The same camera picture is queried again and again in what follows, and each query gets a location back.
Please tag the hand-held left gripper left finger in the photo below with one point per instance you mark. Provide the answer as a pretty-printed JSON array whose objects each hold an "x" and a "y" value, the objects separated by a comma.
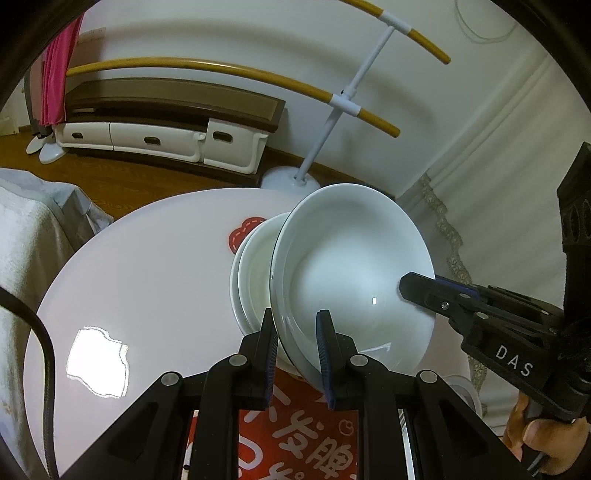
[{"x": 270, "y": 364}]

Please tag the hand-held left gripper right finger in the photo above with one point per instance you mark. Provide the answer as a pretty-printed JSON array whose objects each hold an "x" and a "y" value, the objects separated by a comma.
[{"x": 323, "y": 360}]

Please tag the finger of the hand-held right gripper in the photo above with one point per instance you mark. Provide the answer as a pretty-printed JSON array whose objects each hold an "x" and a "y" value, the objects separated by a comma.
[
  {"x": 457, "y": 286},
  {"x": 429, "y": 295}
]

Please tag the white plate with grey band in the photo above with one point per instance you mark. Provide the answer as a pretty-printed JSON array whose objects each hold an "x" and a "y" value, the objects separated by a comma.
[{"x": 464, "y": 392}]

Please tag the person's right hand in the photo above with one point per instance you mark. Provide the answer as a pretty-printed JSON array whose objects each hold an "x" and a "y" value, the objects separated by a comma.
[{"x": 549, "y": 438}]

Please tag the cream curtain with lace trim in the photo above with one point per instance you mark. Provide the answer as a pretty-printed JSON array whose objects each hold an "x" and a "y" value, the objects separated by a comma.
[{"x": 498, "y": 161}]

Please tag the clothes rack with yellow bars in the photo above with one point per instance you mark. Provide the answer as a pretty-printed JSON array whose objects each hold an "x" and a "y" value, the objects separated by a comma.
[{"x": 351, "y": 87}]

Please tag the brown and white cabinet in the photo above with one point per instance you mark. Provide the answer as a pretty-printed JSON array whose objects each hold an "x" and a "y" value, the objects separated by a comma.
[{"x": 161, "y": 134}]

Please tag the light grey blanket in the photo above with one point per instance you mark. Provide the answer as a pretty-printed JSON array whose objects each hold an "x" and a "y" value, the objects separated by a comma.
[{"x": 27, "y": 258}]

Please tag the pink cloth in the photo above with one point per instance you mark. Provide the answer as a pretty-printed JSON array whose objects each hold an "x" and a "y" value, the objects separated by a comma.
[{"x": 57, "y": 78}]

